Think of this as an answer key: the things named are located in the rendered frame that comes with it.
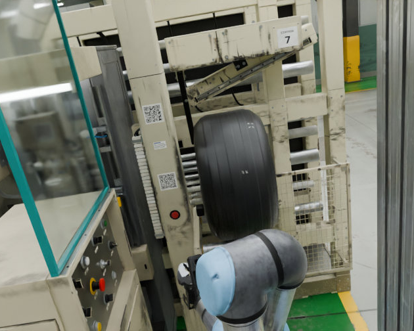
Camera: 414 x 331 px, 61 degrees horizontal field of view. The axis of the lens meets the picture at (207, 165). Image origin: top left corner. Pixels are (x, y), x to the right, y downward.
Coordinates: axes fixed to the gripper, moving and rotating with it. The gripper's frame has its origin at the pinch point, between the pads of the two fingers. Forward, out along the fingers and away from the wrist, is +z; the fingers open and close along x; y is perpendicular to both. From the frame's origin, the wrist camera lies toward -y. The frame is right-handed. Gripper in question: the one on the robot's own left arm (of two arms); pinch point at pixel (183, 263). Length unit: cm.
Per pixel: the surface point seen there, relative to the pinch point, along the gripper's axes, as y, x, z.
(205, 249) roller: 12.7, 18.9, 26.0
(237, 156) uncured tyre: -30.3, 27.7, 12.3
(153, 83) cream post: -57, 4, 36
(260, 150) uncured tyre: -32.2, 36.2, 10.0
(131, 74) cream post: -61, -3, 39
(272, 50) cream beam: -68, 61, 41
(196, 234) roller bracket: 9.1, 18.2, 33.4
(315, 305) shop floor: 93, 108, 55
